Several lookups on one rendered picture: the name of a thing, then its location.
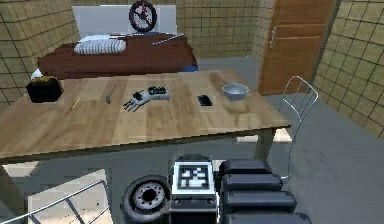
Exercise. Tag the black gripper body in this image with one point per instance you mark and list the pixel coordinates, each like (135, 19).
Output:
(146, 199)

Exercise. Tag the wooden table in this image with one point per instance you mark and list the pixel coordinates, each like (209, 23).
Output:
(133, 116)

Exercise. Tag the grey pen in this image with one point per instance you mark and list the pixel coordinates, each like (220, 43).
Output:
(108, 98)

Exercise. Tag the black phone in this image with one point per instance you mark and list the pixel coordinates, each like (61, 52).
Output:
(204, 100)

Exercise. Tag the yellow pencil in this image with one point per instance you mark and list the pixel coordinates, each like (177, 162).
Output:
(75, 103)

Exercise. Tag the grey bowl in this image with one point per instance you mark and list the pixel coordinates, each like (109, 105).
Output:
(235, 91)

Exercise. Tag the brown bed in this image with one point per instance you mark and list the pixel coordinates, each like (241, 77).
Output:
(133, 56)

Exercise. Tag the black yellow box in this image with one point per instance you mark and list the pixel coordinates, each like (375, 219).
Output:
(44, 89)

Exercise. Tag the striped white pillow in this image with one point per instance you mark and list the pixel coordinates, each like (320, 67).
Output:
(100, 46)

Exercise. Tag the brown wooden door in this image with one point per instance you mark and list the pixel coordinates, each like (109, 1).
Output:
(293, 46)

